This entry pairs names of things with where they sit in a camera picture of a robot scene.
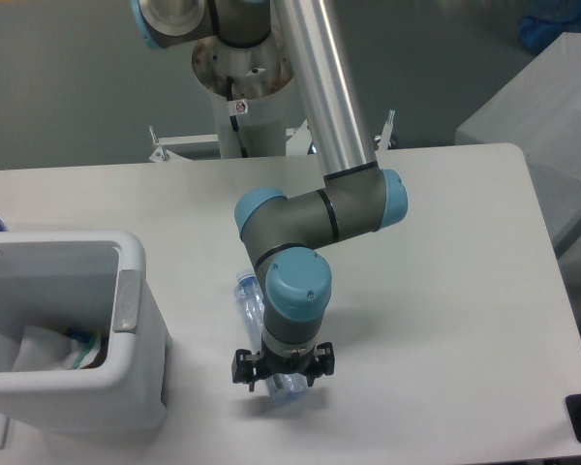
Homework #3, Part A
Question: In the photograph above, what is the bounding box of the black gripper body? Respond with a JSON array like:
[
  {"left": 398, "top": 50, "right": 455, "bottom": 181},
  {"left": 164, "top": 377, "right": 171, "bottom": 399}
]
[{"left": 255, "top": 342, "right": 320, "bottom": 377}]

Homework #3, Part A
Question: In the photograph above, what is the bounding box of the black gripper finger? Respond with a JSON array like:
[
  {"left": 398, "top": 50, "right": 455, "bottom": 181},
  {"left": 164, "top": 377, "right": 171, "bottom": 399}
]
[
  {"left": 231, "top": 349, "right": 265, "bottom": 391},
  {"left": 305, "top": 342, "right": 334, "bottom": 387}
]

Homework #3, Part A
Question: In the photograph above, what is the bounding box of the clear crushed plastic bottle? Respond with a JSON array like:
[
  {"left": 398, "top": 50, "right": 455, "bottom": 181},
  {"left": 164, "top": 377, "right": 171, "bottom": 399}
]
[{"left": 230, "top": 266, "right": 310, "bottom": 407}]

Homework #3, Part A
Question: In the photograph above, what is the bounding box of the clear plastic wrapper with green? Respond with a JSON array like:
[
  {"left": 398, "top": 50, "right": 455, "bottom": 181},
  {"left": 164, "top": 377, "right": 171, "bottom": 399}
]
[{"left": 53, "top": 331, "right": 108, "bottom": 370}]

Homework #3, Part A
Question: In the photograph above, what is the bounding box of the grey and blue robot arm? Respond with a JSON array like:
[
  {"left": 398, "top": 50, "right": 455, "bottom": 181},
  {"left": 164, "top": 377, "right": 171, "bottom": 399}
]
[{"left": 132, "top": 1, "right": 408, "bottom": 386}]

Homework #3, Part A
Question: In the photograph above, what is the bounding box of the white trash can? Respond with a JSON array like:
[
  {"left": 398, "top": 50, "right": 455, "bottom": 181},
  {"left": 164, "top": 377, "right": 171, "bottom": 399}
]
[{"left": 0, "top": 232, "right": 171, "bottom": 434}]

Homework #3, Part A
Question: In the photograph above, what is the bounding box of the grey covered cabinet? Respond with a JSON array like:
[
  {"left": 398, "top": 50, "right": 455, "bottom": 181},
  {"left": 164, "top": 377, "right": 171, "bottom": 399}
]
[{"left": 455, "top": 33, "right": 581, "bottom": 257}]

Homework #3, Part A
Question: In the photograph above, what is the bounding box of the blue plastic bag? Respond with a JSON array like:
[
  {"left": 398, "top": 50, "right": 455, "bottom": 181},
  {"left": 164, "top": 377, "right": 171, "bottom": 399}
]
[{"left": 517, "top": 1, "right": 581, "bottom": 55}]

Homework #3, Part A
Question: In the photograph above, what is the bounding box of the white metal base frame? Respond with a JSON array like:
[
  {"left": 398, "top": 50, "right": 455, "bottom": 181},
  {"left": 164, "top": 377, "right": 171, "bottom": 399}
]
[{"left": 147, "top": 108, "right": 398, "bottom": 164}]

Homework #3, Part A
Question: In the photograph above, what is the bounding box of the black cable on pedestal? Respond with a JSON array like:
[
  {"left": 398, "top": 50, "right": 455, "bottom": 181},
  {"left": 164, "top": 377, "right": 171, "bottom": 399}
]
[{"left": 225, "top": 76, "right": 250, "bottom": 159}]

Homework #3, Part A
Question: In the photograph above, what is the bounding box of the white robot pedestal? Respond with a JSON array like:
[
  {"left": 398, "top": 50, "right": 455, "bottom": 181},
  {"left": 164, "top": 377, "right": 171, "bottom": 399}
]
[{"left": 192, "top": 26, "right": 294, "bottom": 159}]

